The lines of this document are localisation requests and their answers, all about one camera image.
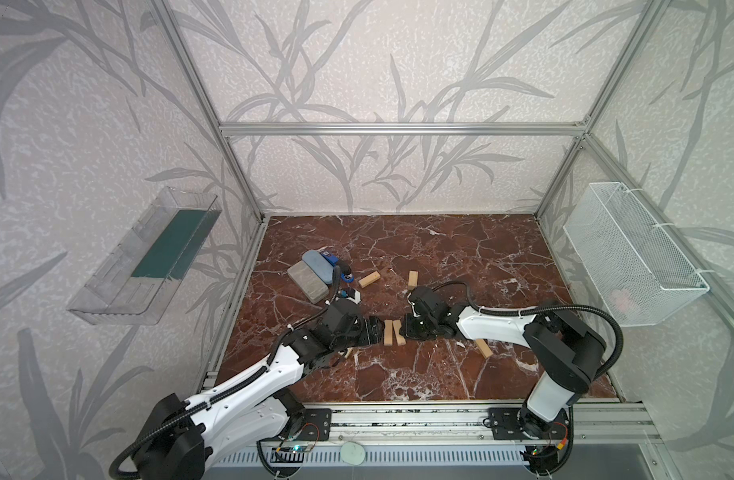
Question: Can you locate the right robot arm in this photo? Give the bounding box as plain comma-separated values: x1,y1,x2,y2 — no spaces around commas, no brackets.
402,286,607,427

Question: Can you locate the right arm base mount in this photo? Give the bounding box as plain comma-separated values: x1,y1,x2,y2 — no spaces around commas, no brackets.
482,407,571,442

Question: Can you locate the white wire mesh basket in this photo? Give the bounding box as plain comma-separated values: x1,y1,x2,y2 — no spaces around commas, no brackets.
564,182,710,327

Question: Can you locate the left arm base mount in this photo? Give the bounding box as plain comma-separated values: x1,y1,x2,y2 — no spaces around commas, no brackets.
268,408,333,442

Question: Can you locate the aluminium front rail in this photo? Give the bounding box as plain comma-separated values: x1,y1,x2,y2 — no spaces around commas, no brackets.
156,400,662,448

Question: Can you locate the grey sponge block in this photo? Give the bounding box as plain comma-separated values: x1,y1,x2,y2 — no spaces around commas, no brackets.
287,261,329,304

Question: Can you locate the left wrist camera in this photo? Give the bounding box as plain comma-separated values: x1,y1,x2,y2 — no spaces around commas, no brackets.
338,288,361,304

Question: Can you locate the blue black tool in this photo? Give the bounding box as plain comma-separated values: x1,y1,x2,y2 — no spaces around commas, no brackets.
322,252,354,283

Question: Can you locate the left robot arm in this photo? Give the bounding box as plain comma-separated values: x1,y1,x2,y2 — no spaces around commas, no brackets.
109,298,384,479

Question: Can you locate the light blue oval case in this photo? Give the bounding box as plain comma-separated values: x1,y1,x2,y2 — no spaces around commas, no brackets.
302,250,335,285

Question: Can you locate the left black cable conduit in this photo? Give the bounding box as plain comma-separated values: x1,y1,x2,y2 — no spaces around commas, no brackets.
107,263,344,480

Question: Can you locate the pink object in basket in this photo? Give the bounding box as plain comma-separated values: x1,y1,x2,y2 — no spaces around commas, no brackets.
610,289,640,315

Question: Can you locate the clear plastic wall tray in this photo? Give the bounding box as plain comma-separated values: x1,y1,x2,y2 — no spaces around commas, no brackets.
67,187,222,326

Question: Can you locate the pale green round disc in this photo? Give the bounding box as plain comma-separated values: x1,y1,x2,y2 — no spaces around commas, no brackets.
340,442,367,466

